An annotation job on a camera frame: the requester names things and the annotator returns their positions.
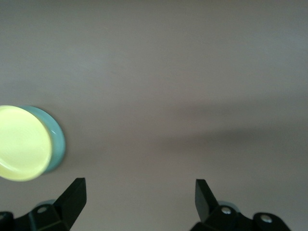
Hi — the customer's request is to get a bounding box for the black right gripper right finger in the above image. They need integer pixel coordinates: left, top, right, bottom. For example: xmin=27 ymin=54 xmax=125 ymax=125
xmin=190 ymin=179 xmax=292 ymax=231

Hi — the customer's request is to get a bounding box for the yellow round plate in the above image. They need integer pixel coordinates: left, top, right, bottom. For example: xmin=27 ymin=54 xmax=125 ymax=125
xmin=0 ymin=105 xmax=53 ymax=182

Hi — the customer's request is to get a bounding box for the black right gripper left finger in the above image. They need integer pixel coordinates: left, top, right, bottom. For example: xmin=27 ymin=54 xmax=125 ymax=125
xmin=0 ymin=178 xmax=87 ymax=231

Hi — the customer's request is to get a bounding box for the pale green round plate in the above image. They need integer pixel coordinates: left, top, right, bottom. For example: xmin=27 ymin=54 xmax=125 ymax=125
xmin=18 ymin=105 xmax=66 ymax=173

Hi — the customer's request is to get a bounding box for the brown table cover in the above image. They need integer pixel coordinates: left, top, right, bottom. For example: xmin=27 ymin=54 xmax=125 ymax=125
xmin=0 ymin=0 xmax=308 ymax=231

